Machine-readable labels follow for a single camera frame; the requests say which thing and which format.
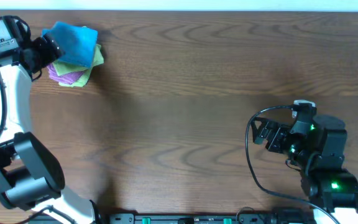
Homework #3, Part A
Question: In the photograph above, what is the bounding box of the blue microfiber cloth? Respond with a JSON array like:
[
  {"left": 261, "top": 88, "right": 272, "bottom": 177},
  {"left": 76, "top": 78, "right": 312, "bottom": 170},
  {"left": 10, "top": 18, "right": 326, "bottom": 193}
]
[{"left": 42, "top": 22, "right": 98, "bottom": 62}]

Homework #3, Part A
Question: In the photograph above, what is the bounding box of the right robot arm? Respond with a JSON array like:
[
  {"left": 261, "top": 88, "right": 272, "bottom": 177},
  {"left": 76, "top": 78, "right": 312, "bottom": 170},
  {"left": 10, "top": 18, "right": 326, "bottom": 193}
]
[{"left": 245, "top": 100, "right": 358, "bottom": 223}]

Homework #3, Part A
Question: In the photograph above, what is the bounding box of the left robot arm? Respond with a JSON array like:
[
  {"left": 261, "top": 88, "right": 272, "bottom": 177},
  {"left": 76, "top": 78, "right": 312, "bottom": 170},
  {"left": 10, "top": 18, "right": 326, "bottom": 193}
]
[{"left": 0, "top": 16, "right": 103, "bottom": 223}]

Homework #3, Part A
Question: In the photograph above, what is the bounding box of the green folded cloth top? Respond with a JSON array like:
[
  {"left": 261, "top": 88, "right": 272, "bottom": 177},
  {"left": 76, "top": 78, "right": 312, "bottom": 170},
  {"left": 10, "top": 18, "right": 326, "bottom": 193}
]
[{"left": 52, "top": 44, "right": 104, "bottom": 77}]

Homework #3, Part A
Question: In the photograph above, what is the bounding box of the green folded cloth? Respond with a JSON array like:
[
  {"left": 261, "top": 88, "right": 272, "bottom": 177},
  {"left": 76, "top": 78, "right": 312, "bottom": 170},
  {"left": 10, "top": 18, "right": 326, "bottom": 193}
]
[
  {"left": 52, "top": 44, "right": 104, "bottom": 77},
  {"left": 59, "top": 68, "right": 93, "bottom": 87}
]

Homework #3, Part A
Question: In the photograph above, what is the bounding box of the purple folded cloth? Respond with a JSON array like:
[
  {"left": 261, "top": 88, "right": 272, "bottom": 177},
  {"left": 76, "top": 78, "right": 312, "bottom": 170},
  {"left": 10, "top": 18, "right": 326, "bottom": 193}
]
[{"left": 47, "top": 62, "right": 86, "bottom": 85}]

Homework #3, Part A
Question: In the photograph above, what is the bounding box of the green folded cloth bottom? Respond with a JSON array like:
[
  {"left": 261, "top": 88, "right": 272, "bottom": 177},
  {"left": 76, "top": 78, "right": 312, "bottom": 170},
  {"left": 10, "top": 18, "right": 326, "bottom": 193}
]
[{"left": 59, "top": 68, "right": 93, "bottom": 87}]

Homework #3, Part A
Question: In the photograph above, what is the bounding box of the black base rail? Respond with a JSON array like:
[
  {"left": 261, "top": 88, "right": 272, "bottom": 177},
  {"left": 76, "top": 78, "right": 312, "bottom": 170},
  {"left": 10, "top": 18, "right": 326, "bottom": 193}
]
[{"left": 103, "top": 207, "right": 316, "bottom": 224}]

